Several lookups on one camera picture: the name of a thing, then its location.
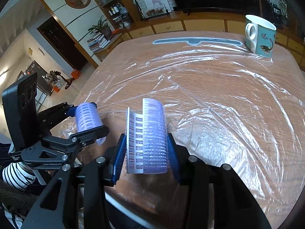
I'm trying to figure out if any purple hair roller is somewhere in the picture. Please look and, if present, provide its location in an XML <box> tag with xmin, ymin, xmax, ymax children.
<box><xmin>75</xmin><ymin>102</ymin><xmax>103</xmax><ymax>132</ymax></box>

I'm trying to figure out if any purple hair roller strip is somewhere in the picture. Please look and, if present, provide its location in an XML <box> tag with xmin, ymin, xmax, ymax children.
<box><xmin>126</xmin><ymin>98</ymin><xmax>169</xmax><ymax>174</ymax></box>

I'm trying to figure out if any striped sleeve forearm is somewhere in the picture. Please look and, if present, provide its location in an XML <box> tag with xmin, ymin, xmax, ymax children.
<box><xmin>1</xmin><ymin>163</ymin><xmax>37</xmax><ymax>228</ymax></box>

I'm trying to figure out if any stack of books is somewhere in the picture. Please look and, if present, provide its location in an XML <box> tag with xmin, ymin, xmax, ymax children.
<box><xmin>87</xmin><ymin>33</ymin><xmax>111</xmax><ymax>52</ymax></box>

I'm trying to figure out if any potted green plant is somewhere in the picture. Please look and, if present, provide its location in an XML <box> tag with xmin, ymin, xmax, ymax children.
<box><xmin>88</xmin><ymin>15</ymin><xmax>113</xmax><ymax>40</ymax></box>

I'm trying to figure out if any teal floral mug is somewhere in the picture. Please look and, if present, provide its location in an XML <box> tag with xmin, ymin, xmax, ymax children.
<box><xmin>245</xmin><ymin>15</ymin><xmax>277</xmax><ymax>58</ymax></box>

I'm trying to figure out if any wooden drawer cabinet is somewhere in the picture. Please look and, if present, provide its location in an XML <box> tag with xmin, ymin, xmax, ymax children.
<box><xmin>119</xmin><ymin>12</ymin><xmax>304</xmax><ymax>71</ymax></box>

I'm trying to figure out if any black coffee machine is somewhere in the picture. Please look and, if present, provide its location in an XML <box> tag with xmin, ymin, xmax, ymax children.
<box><xmin>261</xmin><ymin>0</ymin><xmax>290</xmax><ymax>28</ymax></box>

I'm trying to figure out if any black camera box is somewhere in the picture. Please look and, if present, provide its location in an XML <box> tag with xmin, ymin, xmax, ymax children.
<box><xmin>2</xmin><ymin>73</ymin><xmax>38</xmax><ymax>152</ymax></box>

